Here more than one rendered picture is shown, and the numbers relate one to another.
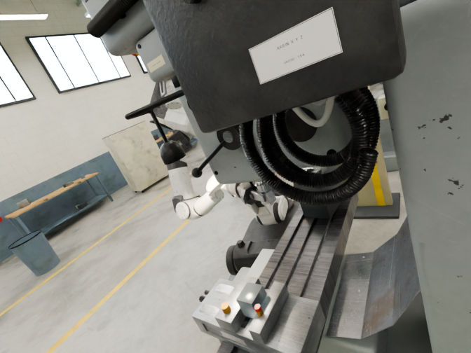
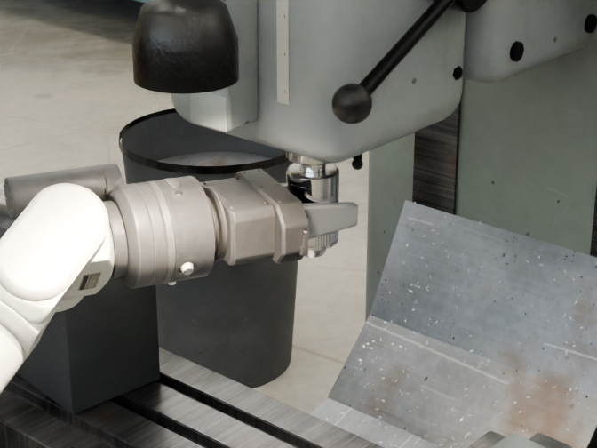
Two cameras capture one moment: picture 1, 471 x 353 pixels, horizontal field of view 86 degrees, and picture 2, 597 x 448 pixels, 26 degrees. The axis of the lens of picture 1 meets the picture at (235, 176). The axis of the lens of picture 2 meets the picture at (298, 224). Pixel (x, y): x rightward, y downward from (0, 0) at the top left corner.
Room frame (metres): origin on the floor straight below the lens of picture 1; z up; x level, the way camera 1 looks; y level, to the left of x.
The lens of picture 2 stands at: (0.71, 1.01, 1.67)
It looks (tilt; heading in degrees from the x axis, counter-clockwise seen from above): 23 degrees down; 270
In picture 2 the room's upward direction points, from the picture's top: straight up
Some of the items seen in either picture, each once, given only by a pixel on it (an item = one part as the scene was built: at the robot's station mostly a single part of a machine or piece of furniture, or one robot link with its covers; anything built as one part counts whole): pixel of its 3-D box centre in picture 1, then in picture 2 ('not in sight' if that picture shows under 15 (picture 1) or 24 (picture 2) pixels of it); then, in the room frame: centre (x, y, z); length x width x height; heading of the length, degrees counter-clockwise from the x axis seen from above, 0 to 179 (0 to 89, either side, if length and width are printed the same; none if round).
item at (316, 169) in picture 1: (320, 185); (59, 285); (1.00, -0.33, 1.03); 0.22 x 0.12 x 0.20; 132
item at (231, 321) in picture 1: (240, 301); not in sight; (0.57, 0.13, 1.02); 0.15 x 0.06 x 0.04; 138
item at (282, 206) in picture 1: (271, 210); not in sight; (1.60, -0.14, 0.68); 0.21 x 0.20 x 0.13; 152
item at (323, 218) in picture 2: (257, 197); (326, 220); (0.70, -0.04, 1.23); 0.06 x 0.02 x 0.03; 25
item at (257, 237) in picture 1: (274, 223); not in sight; (1.57, -0.13, 0.59); 0.64 x 0.52 x 0.33; 152
